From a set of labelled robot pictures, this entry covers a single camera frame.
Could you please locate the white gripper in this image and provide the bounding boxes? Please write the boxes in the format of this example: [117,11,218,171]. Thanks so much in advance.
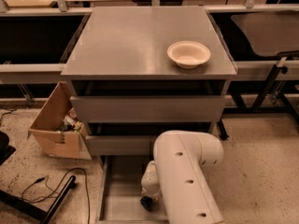
[141,161,162,202]

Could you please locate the dark blue rxbar wrapper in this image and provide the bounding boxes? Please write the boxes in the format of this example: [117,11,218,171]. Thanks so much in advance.
[140,196,153,211]

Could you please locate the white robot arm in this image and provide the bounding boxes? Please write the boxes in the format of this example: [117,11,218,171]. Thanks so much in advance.
[140,131,224,224]

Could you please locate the grey open bottom drawer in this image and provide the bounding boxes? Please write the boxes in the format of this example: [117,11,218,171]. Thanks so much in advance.
[95,156,169,224]

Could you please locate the grey middle drawer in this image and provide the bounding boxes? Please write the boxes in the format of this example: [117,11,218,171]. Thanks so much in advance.
[86,134,163,156]

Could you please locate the grey top drawer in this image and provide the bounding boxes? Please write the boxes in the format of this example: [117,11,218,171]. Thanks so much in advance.
[70,96,225,123]

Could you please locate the grey drawer cabinet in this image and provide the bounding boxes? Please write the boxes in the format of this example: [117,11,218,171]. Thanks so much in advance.
[61,5,238,161]

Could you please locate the brown cardboard box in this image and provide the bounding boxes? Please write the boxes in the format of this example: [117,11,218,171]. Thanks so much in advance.
[28,82,92,160]

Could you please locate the snack items in box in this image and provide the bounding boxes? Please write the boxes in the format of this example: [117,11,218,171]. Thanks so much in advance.
[55,108,83,133]

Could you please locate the black stand leg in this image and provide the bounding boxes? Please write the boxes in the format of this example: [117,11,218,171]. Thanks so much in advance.
[0,175,77,224]

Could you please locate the white paper bowl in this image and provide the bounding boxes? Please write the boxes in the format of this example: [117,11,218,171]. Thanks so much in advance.
[167,41,211,69]

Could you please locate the black object at left edge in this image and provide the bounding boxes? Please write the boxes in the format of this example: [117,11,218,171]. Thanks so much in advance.
[0,132,16,165]

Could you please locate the grey left side bench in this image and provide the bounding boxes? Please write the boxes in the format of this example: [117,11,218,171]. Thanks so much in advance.
[0,7,93,84]

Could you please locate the black floor cable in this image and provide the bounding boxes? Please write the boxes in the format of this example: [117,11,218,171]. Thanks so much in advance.
[20,167,92,224]

